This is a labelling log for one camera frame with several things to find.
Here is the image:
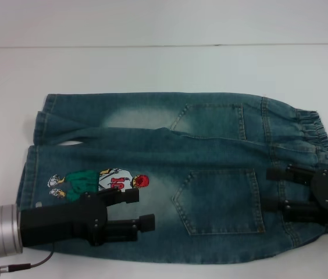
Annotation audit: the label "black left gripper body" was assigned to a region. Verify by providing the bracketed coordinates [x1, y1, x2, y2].
[20, 191, 109, 248]

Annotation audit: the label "blue denim shorts with print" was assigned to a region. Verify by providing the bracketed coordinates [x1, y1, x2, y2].
[15, 92, 328, 264]

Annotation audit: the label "thin grey cable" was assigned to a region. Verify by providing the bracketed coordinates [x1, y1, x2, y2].
[0, 250, 56, 270]

